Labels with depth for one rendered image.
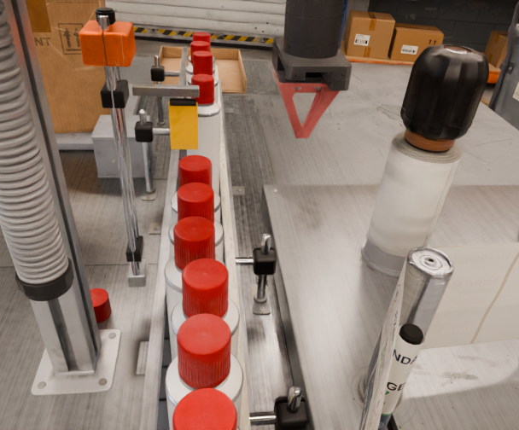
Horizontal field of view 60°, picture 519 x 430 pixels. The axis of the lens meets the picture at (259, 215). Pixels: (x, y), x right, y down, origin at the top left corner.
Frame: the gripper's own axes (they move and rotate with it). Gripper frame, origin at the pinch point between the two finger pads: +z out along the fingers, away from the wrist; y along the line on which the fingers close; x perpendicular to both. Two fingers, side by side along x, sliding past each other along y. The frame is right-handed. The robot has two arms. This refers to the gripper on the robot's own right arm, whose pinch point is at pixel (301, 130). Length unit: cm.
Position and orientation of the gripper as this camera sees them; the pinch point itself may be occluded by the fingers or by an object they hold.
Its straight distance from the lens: 52.8
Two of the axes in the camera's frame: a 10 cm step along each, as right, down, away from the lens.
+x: -10.0, 0.3, -1.0
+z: -0.4, 8.1, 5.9
